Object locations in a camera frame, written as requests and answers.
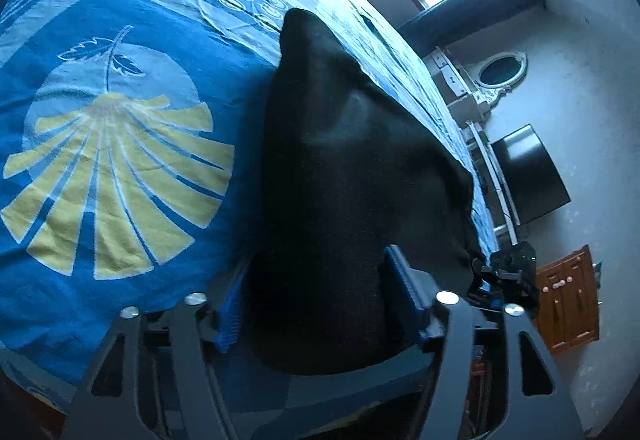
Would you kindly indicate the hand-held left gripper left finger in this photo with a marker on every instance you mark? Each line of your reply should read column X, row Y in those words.
column 231, row 315

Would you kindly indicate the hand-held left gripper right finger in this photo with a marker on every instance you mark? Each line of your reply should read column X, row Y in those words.
column 407, row 285

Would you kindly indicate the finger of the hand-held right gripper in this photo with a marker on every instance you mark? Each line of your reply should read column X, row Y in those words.
column 482, row 275

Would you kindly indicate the black pants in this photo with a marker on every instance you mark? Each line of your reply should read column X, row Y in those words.
column 350, row 180

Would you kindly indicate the brown wooden cabinet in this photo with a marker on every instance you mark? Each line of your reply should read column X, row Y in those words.
column 570, row 305

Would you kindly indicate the white television stand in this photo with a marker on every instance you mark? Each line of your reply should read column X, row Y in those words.
column 492, row 180

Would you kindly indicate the black television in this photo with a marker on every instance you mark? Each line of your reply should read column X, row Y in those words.
column 530, row 175

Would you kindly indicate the blue printed blanket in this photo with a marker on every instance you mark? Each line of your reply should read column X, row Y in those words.
column 125, row 145

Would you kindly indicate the dark curtain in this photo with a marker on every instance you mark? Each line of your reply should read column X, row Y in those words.
column 480, row 5

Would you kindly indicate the oval mirror white frame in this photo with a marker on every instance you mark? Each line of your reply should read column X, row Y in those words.
column 500, row 72

